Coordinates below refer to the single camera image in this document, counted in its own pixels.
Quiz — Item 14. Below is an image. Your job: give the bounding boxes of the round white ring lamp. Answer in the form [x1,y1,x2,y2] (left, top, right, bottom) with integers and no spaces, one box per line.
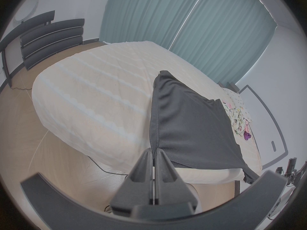
[14,0,41,23]

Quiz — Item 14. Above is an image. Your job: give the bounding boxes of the black shorts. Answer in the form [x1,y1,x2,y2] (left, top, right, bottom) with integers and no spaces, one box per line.
[149,70,261,185]

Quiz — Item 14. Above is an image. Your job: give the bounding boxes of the grey bedside table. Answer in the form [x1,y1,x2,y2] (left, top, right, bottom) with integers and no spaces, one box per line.
[217,81,240,93]

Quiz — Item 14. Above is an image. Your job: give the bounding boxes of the white printed pillow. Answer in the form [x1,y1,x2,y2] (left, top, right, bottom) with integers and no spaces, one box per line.
[222,88,252,123]

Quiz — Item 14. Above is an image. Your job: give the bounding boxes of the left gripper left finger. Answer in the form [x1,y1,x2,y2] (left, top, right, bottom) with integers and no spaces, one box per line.
[110,148,154,212]

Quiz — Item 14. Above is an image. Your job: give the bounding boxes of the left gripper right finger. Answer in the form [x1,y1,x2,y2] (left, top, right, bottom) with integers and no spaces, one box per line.
[153,149,198,211]

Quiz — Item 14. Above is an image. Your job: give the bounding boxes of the bed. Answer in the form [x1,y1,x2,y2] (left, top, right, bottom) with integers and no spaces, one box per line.
[31,41,288,198]

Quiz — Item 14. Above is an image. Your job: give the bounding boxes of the blue-green curtain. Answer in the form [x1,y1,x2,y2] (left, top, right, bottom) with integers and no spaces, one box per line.
[99,0,208,51]
[169,0,279,87]

